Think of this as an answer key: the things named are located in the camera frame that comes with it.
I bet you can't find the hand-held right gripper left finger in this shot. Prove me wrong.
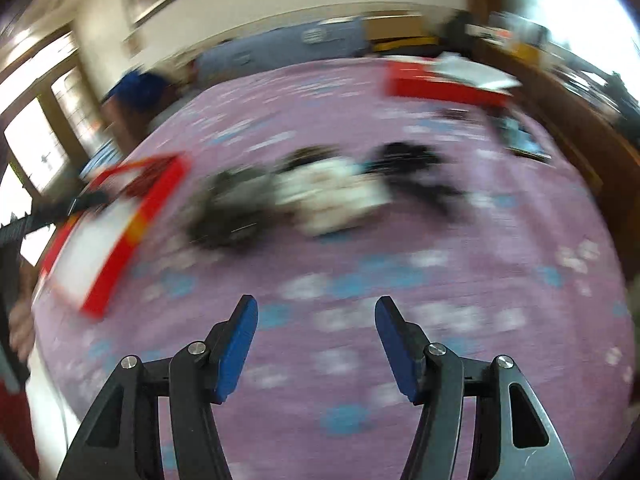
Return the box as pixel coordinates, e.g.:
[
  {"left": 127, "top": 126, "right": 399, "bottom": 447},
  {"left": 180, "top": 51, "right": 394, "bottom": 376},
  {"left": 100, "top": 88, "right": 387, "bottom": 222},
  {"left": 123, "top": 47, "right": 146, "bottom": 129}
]
[{"left": 56, "top": 294, "right": 259, "bottom": 480}]

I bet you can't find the black comb hair clip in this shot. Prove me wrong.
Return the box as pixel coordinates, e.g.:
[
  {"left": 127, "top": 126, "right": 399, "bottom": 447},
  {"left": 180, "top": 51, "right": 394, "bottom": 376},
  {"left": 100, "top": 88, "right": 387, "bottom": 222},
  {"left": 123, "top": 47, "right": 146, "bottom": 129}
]
[{"left": 369, "top": 141, "right": 467, "bottom": 217}]

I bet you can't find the wooden glass door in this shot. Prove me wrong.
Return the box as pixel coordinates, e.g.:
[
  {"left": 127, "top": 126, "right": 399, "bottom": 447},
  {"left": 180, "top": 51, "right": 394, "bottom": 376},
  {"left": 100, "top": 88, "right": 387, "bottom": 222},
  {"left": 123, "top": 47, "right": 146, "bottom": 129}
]
[{"left": 0, "top": 29, "right": 110, "bottom": 267}]

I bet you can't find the blue jacket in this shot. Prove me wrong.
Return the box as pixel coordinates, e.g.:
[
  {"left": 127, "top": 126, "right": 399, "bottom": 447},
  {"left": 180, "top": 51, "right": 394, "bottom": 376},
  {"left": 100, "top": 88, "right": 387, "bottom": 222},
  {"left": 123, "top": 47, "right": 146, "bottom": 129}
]
[{"left": 102, "top": 71, "right": 174, "bottom": 111}]

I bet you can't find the white paper sheet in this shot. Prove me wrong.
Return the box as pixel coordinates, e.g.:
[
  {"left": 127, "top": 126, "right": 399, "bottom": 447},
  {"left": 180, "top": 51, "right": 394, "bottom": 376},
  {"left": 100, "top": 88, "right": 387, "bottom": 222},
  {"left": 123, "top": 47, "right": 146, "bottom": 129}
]
[{"left": 434, "top": 54, "right": 518, "bottom": 92}]

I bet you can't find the grey organza scrunchie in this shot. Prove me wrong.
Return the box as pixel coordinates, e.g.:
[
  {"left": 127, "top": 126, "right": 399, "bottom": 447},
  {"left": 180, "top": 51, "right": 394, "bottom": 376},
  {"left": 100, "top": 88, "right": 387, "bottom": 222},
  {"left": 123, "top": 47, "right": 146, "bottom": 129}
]
[{"left": 187, "top": 166, "right": 281, "bottom": 252}]

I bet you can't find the red cardboard tray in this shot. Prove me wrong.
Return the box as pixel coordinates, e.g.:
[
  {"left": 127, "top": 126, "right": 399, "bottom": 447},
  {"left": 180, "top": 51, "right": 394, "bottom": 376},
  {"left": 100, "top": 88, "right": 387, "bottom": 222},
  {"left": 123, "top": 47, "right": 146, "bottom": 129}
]
[{"left": 37, "top": 152, "right": 193, "bottom": 321}]

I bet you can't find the brown armchair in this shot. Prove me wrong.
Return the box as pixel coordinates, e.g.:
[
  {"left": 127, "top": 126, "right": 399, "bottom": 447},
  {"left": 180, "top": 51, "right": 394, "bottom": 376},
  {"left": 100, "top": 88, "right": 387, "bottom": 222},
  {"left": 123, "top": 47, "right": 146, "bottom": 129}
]
[{"left": 105, "top": 95, "right": 172, "bottom": 154}]

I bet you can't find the purple floral blanket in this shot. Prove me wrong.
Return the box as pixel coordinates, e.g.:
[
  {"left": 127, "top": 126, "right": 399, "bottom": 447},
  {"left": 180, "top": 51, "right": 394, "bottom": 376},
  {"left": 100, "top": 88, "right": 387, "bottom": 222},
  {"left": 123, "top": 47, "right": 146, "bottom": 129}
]
[{"left": 30, "top": 55, "right": 632, "bottom": 480}]

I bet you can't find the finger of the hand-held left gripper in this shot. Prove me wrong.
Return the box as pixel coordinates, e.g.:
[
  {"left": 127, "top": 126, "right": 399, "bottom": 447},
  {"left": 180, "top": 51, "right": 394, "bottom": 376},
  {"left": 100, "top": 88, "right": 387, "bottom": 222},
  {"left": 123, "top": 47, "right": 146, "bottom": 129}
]
[{"left": 0, "top": 191, "right": 109, "bottom": 249}]

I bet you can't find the brown cardboard box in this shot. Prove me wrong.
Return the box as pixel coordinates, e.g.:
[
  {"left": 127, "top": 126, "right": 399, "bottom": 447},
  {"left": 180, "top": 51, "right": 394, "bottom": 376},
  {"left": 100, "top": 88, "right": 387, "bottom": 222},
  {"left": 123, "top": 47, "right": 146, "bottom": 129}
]
[{"left": 364, "top": 14, "right": 434, "bottom": 44}]

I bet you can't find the red box lid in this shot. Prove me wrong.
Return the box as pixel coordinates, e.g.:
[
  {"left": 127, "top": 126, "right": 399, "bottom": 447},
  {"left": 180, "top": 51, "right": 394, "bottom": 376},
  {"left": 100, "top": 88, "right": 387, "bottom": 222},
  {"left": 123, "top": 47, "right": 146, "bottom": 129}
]
[{"left": 384, "top": 57, "right": 518, "bottom": 109}]

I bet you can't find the black bag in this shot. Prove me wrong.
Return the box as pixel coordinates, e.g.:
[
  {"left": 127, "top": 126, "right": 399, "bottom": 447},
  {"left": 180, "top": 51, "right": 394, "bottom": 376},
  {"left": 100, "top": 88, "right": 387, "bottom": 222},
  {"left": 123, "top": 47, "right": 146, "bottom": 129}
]
[{"left": 440, "top": 10, "right": 484, "bottom": 57}]

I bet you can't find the wooden sideboard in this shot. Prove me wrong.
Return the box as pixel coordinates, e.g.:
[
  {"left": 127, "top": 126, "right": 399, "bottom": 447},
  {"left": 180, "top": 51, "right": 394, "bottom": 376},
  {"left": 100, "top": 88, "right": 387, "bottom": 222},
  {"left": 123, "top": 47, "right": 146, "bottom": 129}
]
[{"left": 475, "top": 25, "right": 640, "bottom": 202}]

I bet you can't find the whitish blurred bundle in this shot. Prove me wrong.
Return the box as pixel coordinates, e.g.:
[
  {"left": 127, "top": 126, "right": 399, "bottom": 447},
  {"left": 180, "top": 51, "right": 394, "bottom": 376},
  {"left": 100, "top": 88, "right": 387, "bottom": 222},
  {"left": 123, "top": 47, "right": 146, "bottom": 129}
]
[{"left": 274, "top": 156, "right": 392, "bottom": 239}]

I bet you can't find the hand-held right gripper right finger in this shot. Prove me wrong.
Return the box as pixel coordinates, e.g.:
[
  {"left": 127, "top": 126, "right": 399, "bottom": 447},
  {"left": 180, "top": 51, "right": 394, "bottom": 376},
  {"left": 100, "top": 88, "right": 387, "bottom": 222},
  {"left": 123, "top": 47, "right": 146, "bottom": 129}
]
[{"left": 375, "top": 296, "right": 576, "bottom": 480}]

